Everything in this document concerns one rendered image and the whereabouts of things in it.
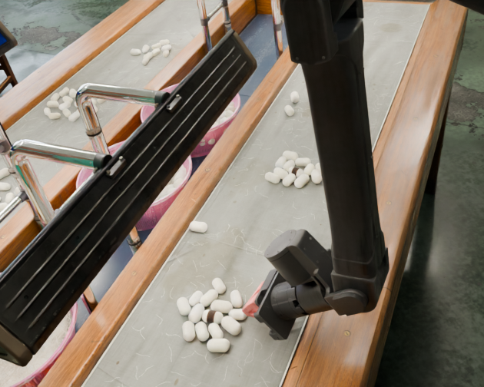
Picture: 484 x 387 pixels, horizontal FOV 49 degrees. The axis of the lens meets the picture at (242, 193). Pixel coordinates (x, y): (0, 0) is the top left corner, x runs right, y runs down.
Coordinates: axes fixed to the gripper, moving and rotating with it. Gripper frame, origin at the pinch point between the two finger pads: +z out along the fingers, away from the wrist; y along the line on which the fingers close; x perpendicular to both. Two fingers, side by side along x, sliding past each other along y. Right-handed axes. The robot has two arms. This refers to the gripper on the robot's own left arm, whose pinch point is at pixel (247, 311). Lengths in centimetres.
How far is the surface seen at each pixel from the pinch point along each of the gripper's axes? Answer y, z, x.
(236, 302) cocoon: -1.2, 2.5, -1.4
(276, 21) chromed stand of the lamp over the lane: -88, 16, -26
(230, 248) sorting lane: -13.6, 9.3, -4.8
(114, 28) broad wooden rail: -94, 72, -60
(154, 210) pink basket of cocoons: -18.3, 24.8, -18.1
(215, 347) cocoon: 7.9, 1.9, -1.2
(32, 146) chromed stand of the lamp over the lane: 7.9, -5.5, -42.1
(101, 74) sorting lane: -67, 64, -50
